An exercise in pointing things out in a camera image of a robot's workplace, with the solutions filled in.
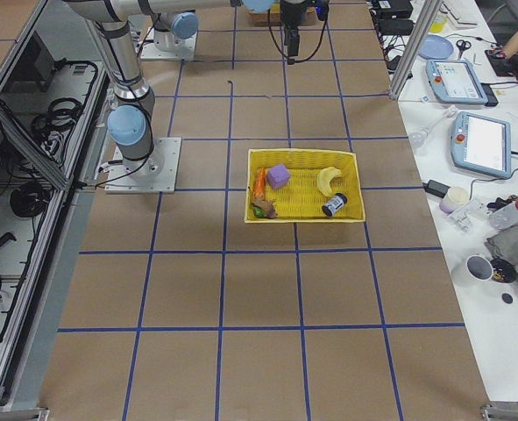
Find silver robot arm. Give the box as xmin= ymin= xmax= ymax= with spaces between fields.
xmin=67 ymin=1 xmax=273 ymax=179
xmin=153 ymin=1 xmax=330 ymax=65

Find green toy leaf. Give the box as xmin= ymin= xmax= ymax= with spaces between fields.
xmin=252 ymin=206 xmax=266 ymax=218

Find brown toy horse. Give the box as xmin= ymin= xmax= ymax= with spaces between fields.
xmin=251 ymin=198 xmax=278 ymax=219

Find orange toy carrot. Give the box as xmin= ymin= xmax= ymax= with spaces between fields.
xmin=252 ymin=168 xmax=266 ymax=199

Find purple foam cube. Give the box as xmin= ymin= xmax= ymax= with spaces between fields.
xmin=266 ymin=163 xmax=290 ymax=190

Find yellow woven basket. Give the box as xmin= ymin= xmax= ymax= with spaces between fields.
xmin=245 ymin=148 xmax=365 ymax=224

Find pale croissant toy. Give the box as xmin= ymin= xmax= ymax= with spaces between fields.
xmin=316 ymin=167 xmax=343 ymax=197

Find small black labelled can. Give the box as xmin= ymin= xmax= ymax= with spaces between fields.
xmin=322 ymin=193 xmax=348 ymax=218

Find light bulb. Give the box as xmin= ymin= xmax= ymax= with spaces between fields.
xmin=408 ymin=128 xmax=429 ymax=150

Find black power adapter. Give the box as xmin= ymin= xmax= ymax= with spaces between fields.
xmin=422 ymin=180 xmax=451 ymax=199

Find white purple jar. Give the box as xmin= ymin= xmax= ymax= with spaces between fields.
xmin=439 ymin=186 xmax=469 ymax=214

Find brown wicker basket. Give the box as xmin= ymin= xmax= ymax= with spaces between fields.
xmin=248 ymin=8 xmax=317 ymax=26

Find white mug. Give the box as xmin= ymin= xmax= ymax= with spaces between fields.
xmin=451 ymin=254 xmax=493 ymax=287

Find lower blue teach pendant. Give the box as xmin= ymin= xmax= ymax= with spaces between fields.
xmin=450 ymin=111 xmax=512 ymax=179

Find blue teach pendant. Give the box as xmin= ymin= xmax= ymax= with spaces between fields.
xmin=450 ymin=111 xmax=512 ymax=179
xmin=425 ymin=60 xmax=488 ymax=105

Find upper blue teach pendant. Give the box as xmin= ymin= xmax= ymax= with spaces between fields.
xmin=425 ymin=60 xmax=488 ymax=105

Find blue plate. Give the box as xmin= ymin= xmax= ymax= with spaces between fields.
xmin=418 ymin=34 xmax=454 ymax=60

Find black bowl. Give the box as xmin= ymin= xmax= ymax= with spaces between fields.
xmin=490 ymin=258 xmax=518 ymax=283

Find yellow cup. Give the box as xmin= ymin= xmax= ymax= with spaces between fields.
xmin=429 ymin=10 xmax=448 ymax=34

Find black round lid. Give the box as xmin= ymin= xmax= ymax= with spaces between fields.
xmin=501 ymin=293 xmax=514 ymax=304

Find black scissors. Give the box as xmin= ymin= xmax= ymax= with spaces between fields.
xmin=456 ymin=39 xmax=472 ymax=61

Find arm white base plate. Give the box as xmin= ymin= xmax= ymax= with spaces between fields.
xmin=103 ymin=137 xmax=181 ymax=194
xmin=139 ymin=29 xmax=197 ymax=61

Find white plastic bracket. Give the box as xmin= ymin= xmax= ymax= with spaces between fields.
xmin=448 ymin=197 xmax=489 ymax=233

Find aluminium frame post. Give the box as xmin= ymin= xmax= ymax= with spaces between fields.
xmin=389 ymin=0 xmax=442 ymax=100

